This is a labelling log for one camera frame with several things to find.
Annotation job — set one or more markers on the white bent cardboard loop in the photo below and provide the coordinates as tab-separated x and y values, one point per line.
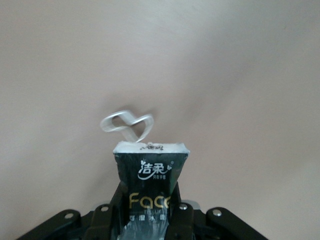
106	123

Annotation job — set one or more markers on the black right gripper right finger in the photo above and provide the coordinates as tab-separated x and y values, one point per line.
190	225

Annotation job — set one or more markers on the black tissue packet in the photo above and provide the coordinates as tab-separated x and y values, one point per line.
150	180

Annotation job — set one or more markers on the brown table cover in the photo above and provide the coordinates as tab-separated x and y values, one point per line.
160	50

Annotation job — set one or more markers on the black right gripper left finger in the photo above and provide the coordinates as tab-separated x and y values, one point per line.
105	222

